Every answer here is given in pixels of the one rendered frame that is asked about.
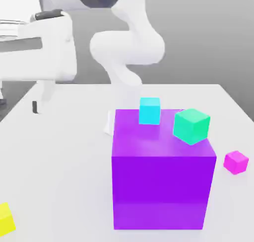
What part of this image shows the small magenta cube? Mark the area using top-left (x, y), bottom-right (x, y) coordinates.
top-left (223, 150), bottom-right (250, 175)

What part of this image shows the large purple box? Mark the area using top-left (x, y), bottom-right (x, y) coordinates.
top-left (111, 108), bottom-right (217, 231)

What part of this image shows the small yellow cube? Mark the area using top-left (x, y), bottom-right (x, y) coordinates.
top-left (0, 202), bottom-right (17, 238)

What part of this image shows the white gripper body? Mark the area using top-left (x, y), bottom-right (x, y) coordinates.
top-left (0, 12), bottom-right (78, 83)

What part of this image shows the small green cube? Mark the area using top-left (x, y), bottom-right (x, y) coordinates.
top-left (173, 108), bottom-right (211, 146)

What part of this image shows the small cyan cube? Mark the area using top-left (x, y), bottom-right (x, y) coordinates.
top-left (138, 97), bottom-right (161, 126)

